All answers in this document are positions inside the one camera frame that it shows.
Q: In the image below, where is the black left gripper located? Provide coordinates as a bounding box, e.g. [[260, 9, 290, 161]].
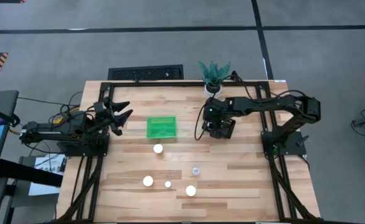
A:
[[93, 96, 134, 137]]

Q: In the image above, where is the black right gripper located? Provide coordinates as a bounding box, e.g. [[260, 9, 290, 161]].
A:
[[202, 98, 234, 138]]

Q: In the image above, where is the black plastic mesh bin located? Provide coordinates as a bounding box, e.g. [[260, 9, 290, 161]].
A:
[[202, 119, 237, 140]]

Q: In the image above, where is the green plastic mesh bin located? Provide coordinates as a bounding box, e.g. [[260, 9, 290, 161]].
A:
[[146, 116, 178, 139]]

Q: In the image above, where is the white plant pot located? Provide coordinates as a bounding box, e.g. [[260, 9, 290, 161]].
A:
[[203, 83, 223, 100]]

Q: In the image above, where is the green artificial plant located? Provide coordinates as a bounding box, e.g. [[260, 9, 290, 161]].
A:
[[197, 60, 232, 93]]

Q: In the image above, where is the black keyboard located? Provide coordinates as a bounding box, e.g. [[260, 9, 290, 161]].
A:
[[107, 64, 184, 81]]

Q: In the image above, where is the white printed paper sheet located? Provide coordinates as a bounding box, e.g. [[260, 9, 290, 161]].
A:
[[34, 154, 67, 174]]

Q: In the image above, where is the plain white paper sheet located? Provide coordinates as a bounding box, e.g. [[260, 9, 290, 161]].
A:
[[28, 182, 60, 197]]

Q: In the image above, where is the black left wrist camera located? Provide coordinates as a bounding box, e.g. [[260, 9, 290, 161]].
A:
[[93, 101, 107, 118]]

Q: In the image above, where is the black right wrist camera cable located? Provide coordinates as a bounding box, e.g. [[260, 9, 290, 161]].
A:
[[194, 98, 216, 142]]

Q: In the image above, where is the black aluminium table frame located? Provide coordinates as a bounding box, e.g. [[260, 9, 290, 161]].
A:
[[56, 80, 322, 224]]

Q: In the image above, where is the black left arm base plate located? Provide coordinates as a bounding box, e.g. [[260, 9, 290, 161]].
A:
[[57, 136, 110, 157]]

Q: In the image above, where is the black floor cable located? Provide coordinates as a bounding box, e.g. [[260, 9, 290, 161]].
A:
[[16, 91, 83, 108]]

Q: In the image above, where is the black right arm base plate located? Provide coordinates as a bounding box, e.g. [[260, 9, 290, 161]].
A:
[[261, 130, 310, 156]]

